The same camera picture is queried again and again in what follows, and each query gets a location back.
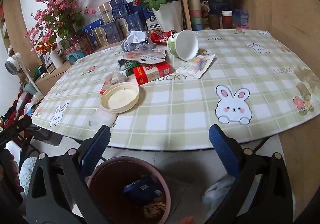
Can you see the brown jar with white lid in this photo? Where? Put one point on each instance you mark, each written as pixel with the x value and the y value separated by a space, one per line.
pixel 227 20

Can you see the person's fuzzy grey-blue clothing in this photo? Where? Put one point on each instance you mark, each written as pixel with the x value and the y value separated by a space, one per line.
pixel 217 189

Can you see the plain dark blue box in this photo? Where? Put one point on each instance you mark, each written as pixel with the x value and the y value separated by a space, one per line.
pixel 133 8

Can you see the dark metal table leg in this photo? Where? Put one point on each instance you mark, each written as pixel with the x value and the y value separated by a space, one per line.
pixel 45 136

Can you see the small purple blue box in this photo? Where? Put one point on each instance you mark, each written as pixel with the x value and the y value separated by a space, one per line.
pixel 241 18

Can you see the white vase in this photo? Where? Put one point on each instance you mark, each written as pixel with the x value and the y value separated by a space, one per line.
pixel 56 57

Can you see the white faceted flower pot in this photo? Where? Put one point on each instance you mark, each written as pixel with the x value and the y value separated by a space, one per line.
pixel 168 17

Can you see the white paper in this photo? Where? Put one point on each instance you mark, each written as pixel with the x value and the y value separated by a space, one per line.
pixel 136 38

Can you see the stack of coloured paper cups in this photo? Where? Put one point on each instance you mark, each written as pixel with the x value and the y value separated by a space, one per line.
pixel 195 11

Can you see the cream plastic lid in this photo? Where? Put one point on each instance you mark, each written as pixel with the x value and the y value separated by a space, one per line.
pixel 120 98

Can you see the blue box with white label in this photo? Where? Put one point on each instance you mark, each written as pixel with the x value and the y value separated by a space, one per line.
pixel 150 20

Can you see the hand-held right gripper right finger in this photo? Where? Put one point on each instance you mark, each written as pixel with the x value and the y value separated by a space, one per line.
pixel 222 150

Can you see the dark blue carton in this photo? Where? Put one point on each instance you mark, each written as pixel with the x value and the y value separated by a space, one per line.
pixel 142 186

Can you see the pink blossom arrangement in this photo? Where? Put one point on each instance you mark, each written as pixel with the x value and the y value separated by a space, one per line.
pixel 60 6

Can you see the red cloth pile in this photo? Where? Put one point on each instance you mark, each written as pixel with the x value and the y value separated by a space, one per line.
pixel 15 106

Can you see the red cigarette box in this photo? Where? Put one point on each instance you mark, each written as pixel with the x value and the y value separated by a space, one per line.
pixel 150 72

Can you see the row of small bottles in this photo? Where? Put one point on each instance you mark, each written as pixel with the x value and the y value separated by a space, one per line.
pixel 48 66

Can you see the pink white packet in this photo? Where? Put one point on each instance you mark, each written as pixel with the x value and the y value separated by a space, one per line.
pixel 143 55

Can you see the clear plastic wrap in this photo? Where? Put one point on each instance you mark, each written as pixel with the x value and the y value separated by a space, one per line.
pixel 116 78

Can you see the narrow wooden shelf column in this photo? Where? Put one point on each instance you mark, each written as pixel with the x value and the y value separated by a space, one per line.
pixel 12 13

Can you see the crushed red can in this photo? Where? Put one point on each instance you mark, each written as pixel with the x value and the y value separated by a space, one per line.
pixel 160 36

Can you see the clear plastic film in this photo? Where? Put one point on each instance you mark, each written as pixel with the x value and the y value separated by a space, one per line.
pixel 103 118

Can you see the green checked rabbit tablecloth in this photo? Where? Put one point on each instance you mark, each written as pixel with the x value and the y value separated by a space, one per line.
pixel 175 103

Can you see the green foil packet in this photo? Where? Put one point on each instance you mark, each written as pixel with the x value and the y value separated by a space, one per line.
pixel 132 67

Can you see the wavy planter basket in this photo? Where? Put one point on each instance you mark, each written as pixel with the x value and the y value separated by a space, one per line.
pixel 80 47

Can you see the clear packet of coloured markers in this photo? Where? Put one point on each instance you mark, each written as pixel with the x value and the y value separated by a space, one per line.
pixel 196 66

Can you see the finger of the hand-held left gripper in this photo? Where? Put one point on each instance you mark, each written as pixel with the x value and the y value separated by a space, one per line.
pixel 15 127

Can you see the dark blue shelf box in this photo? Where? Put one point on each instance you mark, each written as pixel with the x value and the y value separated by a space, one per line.
pixel 220 1

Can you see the brown glass jar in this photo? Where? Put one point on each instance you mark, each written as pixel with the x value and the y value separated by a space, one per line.
pixel 214 21

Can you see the flat blue box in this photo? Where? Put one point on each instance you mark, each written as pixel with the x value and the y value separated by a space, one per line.
pixel 90 29

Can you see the brown crumpled paper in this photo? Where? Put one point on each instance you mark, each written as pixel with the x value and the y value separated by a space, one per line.
pixel 155 210

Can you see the orange flower bunch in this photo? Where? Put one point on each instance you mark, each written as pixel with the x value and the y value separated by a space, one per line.
pixel 45 47

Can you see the white desk fan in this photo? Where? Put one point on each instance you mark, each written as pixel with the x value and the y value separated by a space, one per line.
pixel 12 63

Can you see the red lighter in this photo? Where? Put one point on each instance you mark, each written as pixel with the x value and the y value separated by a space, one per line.
pixel 102 92

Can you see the small bear figure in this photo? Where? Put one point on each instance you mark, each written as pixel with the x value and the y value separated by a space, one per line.
pixel 205 11

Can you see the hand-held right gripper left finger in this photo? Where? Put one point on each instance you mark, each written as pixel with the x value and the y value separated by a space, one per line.
pixel 96 150

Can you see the pink plastic bin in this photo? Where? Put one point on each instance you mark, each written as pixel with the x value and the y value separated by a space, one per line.
pixel 112 176

